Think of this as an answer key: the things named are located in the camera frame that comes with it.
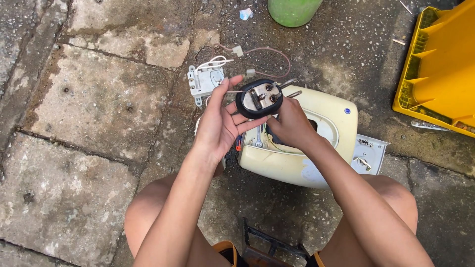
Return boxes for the green plastic container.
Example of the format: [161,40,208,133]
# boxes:
[267,0,323,28]

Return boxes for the flat metal strip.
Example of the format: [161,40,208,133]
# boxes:
[411,120,452,133]

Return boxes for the white metal cover panel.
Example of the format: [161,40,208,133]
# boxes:
[351,134,390,176]

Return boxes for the person's left leg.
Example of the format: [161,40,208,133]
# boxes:
[124,172,231,267]

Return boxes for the person's right hand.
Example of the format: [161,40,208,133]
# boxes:
[265,96,320,152]

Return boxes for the black shorts with orange trim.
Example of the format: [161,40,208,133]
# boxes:
[212,241,326,267]

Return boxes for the white thermostat switch module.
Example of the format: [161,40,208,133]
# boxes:
[187,56,235,107]

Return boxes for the heating element with black gasket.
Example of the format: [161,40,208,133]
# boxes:
[235,78,303,120]

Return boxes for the yellow green wire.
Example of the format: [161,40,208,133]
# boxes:
[264,128,299,154]

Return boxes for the cream water heater tank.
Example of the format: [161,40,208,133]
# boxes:
[237,85,359,190]

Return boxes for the person's left hand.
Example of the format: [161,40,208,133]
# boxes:
[191,75,268,164]

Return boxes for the pink wire with connectors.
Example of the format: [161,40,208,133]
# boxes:
[213,44,292,79]

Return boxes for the black metal stool frame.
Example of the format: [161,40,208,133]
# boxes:
[241,217,311,267]

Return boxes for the person's leg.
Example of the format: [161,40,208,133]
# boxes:
[124,172,231,267]
[318,174,418,267]

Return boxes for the yellow plastic crate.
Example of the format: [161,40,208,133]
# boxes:
[392,0,475,138]

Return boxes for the person's right leg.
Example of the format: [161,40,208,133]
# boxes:
[318,174,418,267]

